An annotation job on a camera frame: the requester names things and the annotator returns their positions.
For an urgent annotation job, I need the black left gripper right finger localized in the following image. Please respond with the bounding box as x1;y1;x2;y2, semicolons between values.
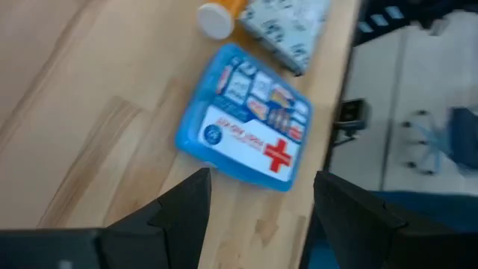
312;170;409;269

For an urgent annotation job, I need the blue first aid kit case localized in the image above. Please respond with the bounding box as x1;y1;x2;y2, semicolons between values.
174;41;314;193

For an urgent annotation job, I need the white packet with blue logos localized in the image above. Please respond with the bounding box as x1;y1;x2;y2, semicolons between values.
238;0;332;78

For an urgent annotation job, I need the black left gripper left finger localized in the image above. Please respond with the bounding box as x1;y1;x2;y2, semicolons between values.
99;167;213;269

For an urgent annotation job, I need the orange pill bottle white cap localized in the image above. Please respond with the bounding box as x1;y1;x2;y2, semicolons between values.
196;0;250;41

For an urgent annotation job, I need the office chair base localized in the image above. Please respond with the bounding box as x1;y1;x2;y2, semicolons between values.
400;105;478;177

